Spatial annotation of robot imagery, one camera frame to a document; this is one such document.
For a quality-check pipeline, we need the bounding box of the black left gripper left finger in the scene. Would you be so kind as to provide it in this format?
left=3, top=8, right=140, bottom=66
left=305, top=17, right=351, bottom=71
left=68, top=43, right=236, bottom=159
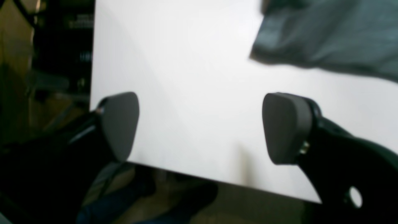
left=0, top=92, right=140, bottom=224

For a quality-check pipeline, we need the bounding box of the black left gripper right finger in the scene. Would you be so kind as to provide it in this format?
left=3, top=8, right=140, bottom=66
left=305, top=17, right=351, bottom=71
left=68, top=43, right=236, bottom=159
left=262, top=93, right=398, bottom=224

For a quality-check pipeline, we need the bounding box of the dark grey t-shirt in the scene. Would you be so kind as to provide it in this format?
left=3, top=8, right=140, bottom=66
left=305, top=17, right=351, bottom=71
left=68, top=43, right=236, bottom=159
left=250, top=0, right=398, bottom=82

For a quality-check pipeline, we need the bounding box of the person leg in jeans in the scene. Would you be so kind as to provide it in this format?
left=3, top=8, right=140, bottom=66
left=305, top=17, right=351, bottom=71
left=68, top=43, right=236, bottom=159
left=76, top=180, right=219, bottom=224

